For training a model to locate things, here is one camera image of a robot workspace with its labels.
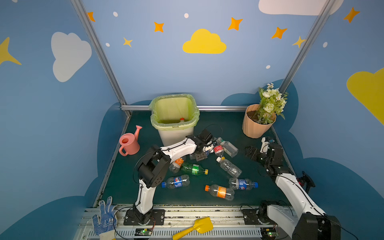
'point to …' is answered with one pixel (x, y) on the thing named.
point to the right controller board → (268, 233)
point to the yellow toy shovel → (202, 225)
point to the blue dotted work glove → (105, 227)
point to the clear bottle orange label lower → (227, 193)
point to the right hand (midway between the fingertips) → (253, 148)
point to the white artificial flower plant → (272, 103)
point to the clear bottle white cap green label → (228, 148)
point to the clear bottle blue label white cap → (192, 156)
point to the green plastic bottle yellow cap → (193, 169)
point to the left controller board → (143, 231)
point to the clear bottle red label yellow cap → (218, 150)
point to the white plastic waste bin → (169, 137)
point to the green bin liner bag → (175, 111)
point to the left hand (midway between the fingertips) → (201, 149)
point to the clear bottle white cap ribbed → (229, 167)
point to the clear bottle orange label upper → (175, 166)
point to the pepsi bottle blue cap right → (245, 184)
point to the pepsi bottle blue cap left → (178, 181)
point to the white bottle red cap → (182, 119)
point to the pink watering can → (129, 142)
